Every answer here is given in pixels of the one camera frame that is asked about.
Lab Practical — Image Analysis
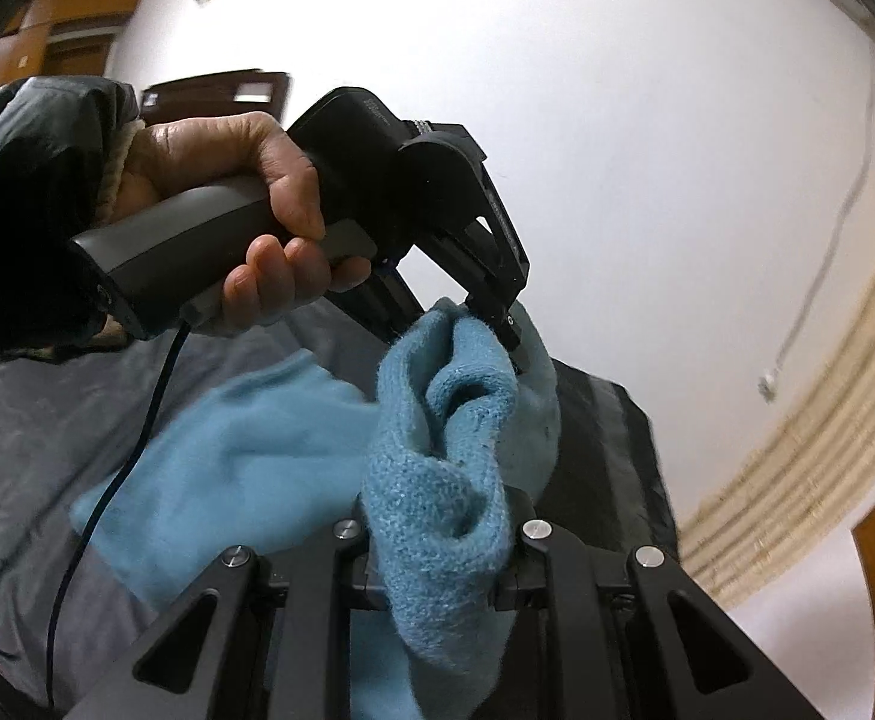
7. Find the blue knit sweater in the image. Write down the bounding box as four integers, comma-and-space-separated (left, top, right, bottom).
70, 298, 563, 720

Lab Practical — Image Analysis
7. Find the person's left forearm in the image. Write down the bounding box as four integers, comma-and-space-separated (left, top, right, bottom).
0, 75, 143, 361

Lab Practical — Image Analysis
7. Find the wooden wardrobe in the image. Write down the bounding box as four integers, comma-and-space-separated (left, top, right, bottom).
0, 0, 157, 85

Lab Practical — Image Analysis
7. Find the black cloth cover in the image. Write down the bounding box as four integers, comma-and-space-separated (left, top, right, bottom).
0, 300, 678, 720

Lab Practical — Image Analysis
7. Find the dark wooden headboard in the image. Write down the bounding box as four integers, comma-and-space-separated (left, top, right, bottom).
141, 71, 292, 125

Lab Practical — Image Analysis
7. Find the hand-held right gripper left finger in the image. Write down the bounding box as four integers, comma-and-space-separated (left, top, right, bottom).
66, 517, 389, 720

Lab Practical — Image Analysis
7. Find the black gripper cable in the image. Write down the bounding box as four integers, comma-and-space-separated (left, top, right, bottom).
46, 326, 188, 720

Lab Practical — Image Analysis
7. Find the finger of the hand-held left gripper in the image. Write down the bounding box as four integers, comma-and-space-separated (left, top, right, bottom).
465, 292, 528, 376
330, 261, 438, 350

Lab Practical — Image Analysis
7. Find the person's left hand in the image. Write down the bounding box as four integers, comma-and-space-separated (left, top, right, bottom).
118, 112, 371, 338

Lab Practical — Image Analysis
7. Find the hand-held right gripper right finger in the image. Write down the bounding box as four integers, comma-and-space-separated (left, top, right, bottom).
486, 519, 805, 720

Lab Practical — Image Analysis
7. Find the beige ribbed curtain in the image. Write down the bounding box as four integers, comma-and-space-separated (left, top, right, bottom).
677, 187, 875, 610

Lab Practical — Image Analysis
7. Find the white wall cable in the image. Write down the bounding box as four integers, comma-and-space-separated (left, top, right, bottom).
771, 45, 875, 383

